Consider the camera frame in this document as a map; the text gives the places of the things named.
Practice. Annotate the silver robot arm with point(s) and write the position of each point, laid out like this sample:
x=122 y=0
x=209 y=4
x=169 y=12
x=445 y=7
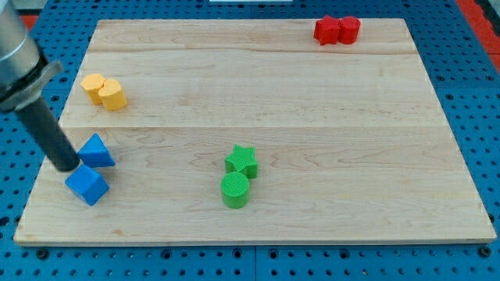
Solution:
x=24 y=68

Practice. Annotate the yellow pentagon block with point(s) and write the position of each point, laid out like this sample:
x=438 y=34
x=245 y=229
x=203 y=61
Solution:
x=91 y=85

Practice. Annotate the blue triangle block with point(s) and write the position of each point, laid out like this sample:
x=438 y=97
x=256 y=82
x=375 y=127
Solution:
x=95 y=154

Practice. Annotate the green star block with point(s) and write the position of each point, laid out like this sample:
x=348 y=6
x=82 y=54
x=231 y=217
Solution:
x=242 y=160

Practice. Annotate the green cylinder block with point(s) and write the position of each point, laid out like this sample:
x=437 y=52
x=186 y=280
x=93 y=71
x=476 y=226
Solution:
x=235 y=190

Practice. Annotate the yellow heart block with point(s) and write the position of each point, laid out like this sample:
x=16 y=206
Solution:
x=112 y=95

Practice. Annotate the wooden board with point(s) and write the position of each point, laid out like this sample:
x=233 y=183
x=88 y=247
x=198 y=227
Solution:
x=352 y=144

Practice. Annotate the red cylinder block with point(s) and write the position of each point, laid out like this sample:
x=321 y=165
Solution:
x=349 y=29

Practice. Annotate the blue cube block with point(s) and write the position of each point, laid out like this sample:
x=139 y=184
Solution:
x=87 y=184

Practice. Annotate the red star block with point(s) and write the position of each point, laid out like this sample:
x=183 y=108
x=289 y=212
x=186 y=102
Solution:
x=327 y=30

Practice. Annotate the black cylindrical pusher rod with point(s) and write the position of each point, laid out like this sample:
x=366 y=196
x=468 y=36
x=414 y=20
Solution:
x=44 y=128

